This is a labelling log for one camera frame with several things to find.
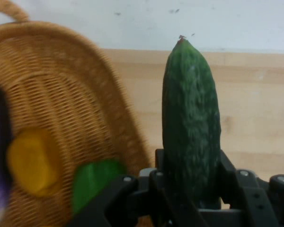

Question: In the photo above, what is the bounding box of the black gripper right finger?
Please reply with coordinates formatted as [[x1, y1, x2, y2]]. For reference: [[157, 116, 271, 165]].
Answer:
[[218, 150, 284, 227]]

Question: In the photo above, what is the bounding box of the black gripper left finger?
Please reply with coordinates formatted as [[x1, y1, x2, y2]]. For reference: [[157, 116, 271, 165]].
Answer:
[[68, 148, 207, 227]]

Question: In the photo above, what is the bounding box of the long dark green cucumber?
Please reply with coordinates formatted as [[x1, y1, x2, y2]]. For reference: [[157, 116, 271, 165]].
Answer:
[[161, 35, 222, 210]]

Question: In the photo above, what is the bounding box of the green bell pepper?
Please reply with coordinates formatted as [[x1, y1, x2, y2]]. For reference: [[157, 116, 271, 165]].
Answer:
[[71, 159, 128, 216]]

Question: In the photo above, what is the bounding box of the bamboo cutting board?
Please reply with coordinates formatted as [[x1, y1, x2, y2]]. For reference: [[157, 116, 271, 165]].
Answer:
[[97, 48, 284, 211]]

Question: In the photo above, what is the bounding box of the small orange-yellow bell pepper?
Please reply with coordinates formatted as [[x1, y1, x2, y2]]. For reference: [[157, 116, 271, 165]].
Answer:
[[6, 129, 62, 197]]

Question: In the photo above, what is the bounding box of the woven wicker basket with handles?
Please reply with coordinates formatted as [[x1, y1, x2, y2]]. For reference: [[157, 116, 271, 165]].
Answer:
[[0, 0, 155, 227]]

